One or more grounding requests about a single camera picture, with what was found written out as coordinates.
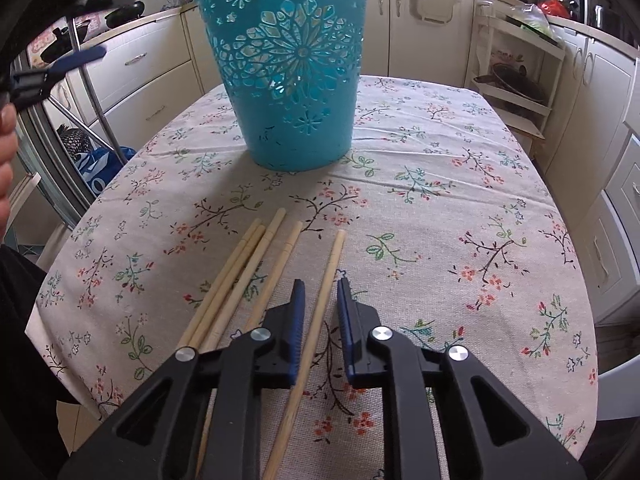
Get pink wall stickers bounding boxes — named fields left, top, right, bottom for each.
left=27, top=0, right=131, bottom=63

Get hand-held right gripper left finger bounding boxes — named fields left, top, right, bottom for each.
left=57, top=279, right=307, bottom=480

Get cream base cabinets under window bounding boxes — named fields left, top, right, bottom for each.
left=360, top=0, right=481, bottom=92

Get cream base cabinets with drawers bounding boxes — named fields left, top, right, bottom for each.
left=542, top=20, right=640, bottom=323

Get person's black trousers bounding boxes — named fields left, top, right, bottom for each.
left=0, top=246, right=68, bottom=480

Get black patterned cloth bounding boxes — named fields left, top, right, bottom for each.
left=56, top=124, right=95, bottom=155

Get blue printed bag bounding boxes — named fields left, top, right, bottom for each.
left=74, top=146, right=137, bottom=200

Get teal perforated plastic basket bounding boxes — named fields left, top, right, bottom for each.
left=194, top=0, right=372, bottom=171

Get black wok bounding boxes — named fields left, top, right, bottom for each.
left=104, top=1, right=147, bottom=29

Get mop with metal handle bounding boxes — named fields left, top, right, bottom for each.
left=74, top=57, right=128, bottom=166

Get small white shelf stand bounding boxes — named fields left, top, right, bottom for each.
left=465, top=1, right=567, bottom=143

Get floral tablecloth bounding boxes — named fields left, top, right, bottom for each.
left=25, top=74, right=600, bottom=480

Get dark wok with lid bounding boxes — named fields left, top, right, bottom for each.
left=474, top=61, right=549, bottom=104

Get person's left hand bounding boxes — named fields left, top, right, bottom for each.
left=0, top=105, right=22, bottom=248

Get cream base cabinets under stove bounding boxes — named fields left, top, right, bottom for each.
left=47, top=7, right=213, bottom=161

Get bag of green vegetables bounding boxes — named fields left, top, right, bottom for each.
left=507, top=4, right=566, bottom=43

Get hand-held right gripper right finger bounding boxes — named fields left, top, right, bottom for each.
left=336, top=276, right=587, bottom=480

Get beige hanging bin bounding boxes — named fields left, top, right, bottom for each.
left=410, top=0, right=459, bottom=24

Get black frying pan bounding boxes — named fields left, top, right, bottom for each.
left=40, top=19, right=93, bottom=63

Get red plastic bag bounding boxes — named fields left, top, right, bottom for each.
left=539, top=0, right=572, bottom=21

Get white appliance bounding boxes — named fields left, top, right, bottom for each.
left=595, top=364, right=640, bottom=422

